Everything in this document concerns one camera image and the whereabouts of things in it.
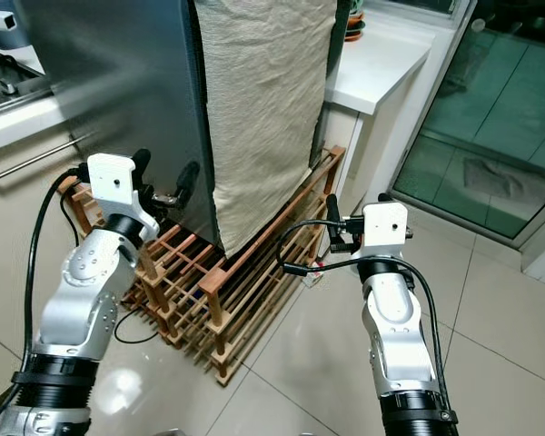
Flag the stainless steel fridge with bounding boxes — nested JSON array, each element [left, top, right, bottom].
[[11, 0, 224, 256]]

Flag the beige crinkled cloth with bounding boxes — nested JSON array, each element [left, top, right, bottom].
[[193, 0, 339, 259]]

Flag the wooden lattice rack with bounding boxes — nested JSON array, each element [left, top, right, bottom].
[[56, 145, 346, 388]]

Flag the white ledge counter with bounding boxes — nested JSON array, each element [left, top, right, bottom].
[[322, 9, 442, 115]]

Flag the cream kitchen counter cabinet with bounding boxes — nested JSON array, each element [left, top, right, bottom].
[[0, 86, 101, 264]]

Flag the glass sliding door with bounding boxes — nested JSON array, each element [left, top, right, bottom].
[[391, 0, 545, 243]]

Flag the steel gas stove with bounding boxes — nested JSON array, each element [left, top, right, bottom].
[[0, 45, 52, 115]]

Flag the stacked colourful bowls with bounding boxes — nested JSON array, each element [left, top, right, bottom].
[[345, 7, 366, 43]]

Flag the grey white kitchen appliance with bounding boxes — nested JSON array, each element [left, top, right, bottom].
[[0, 0, 30, 51]]

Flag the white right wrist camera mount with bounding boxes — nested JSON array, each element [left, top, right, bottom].
[[362, 201, 411, 263]]

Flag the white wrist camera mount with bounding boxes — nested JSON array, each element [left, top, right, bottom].
[[362, 201, 411, 263], [86, 153, 160, 239]]

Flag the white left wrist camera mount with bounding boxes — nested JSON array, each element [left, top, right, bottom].
[[86, 153, 160, 239]]

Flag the metal bar cabinet handle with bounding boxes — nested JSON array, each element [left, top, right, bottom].
[[0, 132, 97, 183]]

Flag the thin black floor cable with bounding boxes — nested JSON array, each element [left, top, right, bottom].
[[112, 307, 163, 347]]

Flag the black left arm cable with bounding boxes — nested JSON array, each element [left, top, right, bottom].
[[0, 166, 84, 428]]

